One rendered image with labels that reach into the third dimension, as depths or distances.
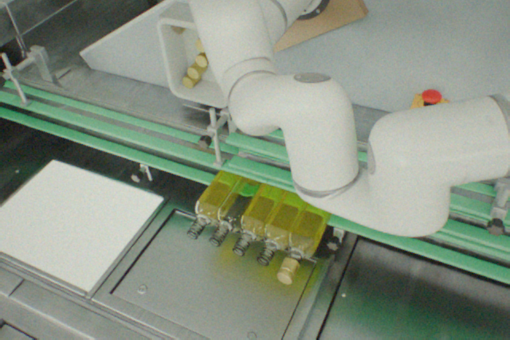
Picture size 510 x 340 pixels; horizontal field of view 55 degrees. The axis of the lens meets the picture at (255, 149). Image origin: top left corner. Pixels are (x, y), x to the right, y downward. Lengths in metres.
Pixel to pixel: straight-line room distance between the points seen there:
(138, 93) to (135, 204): 0.31
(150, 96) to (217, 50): 0.75
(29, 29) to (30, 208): 0.62
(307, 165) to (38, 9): 1.38
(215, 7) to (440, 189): 0.37
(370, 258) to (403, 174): 0.78
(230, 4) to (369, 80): 0.53
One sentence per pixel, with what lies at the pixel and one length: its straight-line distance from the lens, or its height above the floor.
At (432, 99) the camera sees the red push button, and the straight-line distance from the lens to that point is 1.05.
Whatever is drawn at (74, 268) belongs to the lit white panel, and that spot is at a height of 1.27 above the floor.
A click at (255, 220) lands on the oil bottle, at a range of 1.07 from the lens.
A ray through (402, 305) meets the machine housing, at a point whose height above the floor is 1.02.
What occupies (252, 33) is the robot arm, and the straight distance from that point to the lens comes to 0.67.
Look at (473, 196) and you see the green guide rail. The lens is 1.04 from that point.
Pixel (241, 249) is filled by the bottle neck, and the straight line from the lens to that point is 1.05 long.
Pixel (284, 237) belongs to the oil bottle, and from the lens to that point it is 1.06.
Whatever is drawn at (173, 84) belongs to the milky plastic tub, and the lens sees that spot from 1.28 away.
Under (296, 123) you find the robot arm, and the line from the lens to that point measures 0.53.
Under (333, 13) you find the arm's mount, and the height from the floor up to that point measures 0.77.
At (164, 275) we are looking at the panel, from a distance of 1.21.
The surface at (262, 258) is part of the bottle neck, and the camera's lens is 1.04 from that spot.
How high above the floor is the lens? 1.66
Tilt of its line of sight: 40 degrees down
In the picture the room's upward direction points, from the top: 145 degrees counter-clockwise
